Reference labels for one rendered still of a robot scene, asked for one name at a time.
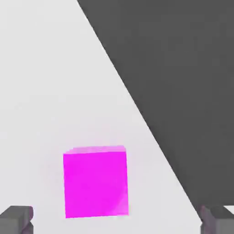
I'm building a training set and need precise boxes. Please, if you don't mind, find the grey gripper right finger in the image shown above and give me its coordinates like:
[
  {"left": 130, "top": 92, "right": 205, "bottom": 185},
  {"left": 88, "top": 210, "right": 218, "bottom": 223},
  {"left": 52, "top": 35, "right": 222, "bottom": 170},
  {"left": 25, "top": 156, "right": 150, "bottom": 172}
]
[{"left": 198, "top": 204, "right": 234, "bottom": 234}]

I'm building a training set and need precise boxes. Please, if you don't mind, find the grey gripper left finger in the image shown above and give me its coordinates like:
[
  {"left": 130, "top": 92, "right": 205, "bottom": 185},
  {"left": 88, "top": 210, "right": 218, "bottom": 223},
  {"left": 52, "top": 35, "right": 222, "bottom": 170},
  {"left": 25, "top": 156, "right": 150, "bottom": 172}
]
[{"left": 0, "top": 205, "right": 34, "bottom": 234}]

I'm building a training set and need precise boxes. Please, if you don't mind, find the small magenta cube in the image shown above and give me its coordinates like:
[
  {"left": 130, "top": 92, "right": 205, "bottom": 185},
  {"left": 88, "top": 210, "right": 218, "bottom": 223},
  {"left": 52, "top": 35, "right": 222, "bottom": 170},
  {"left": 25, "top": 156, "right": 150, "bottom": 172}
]
[{"left": 63, "top": 145, "right": 129, "bottom": 219}]

